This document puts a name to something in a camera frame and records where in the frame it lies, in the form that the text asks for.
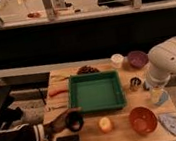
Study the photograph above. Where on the dark red grape bunch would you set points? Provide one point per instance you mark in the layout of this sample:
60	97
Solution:
87	69

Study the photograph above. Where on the white plastic cup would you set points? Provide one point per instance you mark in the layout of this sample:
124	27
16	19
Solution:
116	60

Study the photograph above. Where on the yellow apple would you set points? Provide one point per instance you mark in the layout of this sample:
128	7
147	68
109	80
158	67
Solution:
105	124

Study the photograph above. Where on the small metal cup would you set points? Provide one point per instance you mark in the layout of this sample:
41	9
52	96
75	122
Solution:
135	84

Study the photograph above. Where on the metal spoon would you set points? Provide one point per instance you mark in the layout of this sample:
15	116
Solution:
49	109

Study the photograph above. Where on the green chili pepper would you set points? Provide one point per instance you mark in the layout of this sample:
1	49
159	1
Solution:
59	78

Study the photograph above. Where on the blue cloth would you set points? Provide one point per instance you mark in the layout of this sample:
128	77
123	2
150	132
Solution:
169	122

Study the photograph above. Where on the dark gloved hand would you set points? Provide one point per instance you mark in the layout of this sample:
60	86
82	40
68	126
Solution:
58	124

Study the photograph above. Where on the orange carrot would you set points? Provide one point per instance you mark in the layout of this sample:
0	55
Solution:
57	92

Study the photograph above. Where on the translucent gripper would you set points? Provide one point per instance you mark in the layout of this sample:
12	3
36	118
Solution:
155	94

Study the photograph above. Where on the blue cylindrical cup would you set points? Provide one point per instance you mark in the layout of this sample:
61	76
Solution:
163	98

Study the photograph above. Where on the green plastic tray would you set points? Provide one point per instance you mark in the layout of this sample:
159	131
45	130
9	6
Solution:
96	92

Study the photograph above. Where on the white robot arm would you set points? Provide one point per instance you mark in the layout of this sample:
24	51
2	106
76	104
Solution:
162	61

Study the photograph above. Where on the red-orange bowl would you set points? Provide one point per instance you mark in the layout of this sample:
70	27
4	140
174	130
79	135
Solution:
142	120

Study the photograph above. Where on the purple bowl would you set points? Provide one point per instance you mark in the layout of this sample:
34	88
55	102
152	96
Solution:
137	59

